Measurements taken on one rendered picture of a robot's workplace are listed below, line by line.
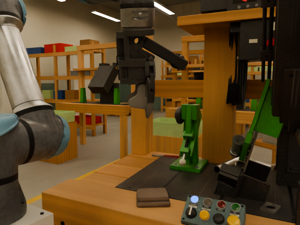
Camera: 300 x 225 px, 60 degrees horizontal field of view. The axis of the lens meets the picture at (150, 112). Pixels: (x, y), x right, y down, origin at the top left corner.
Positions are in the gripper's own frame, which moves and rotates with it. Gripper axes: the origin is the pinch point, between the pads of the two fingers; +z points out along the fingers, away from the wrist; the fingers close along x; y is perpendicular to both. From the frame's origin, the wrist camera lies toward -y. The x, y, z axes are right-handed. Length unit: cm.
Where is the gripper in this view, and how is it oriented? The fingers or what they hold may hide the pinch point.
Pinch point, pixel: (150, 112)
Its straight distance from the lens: 65.2
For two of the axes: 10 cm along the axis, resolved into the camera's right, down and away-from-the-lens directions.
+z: 0.3, 9.4, 3.4
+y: -9.8, 0.9, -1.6
